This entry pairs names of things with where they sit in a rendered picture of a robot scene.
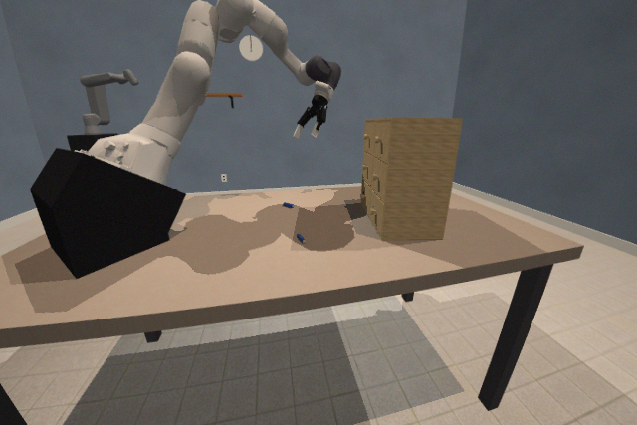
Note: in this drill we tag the small wooden chest of drawers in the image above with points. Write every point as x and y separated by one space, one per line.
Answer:
420 171

